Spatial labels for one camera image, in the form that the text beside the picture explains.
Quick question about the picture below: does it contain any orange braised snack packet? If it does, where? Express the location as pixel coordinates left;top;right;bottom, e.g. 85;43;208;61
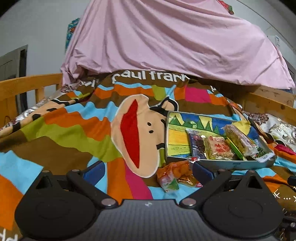
157;160;202;193

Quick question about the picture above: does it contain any red clear sausage packet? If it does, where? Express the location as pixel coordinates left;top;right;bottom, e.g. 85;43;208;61
186;128;207;160

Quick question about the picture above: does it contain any wooden bed frame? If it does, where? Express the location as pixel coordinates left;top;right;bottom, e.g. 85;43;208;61
1;73;295;126

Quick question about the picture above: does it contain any pink hanging sheet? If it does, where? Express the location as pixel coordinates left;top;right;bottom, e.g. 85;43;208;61
61;1;295;89

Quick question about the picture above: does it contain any colourful Paul Frank blanket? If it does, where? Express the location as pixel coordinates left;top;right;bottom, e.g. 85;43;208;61
1;70;295;240

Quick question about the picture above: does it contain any yellow snack packet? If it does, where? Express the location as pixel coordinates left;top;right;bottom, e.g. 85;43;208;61
225;138;247;161

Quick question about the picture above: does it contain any clear peanut brittle packet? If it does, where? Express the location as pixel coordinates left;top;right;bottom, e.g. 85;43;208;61
223;124;258;157

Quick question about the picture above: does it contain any green vegetable snack packet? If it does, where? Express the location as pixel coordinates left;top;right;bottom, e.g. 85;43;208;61
251;138;275;163

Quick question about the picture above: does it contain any white wall air conditioner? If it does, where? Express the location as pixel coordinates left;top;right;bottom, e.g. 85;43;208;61
268;35;295;76

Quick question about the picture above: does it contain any metal tray with dinosaur drawing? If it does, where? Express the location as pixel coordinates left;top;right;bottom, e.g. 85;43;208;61
165;111;276;172

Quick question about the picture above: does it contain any floral satin quilt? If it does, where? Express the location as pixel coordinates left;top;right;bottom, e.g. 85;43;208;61
246;112;295;152

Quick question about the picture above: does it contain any grey door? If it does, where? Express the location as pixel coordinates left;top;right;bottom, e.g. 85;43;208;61
0;45;28;81

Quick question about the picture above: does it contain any rice cracker bar packet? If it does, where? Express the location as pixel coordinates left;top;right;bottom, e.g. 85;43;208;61
203;136;234;160

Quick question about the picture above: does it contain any colourful wall poster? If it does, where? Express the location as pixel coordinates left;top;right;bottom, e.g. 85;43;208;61
65;18;80;51

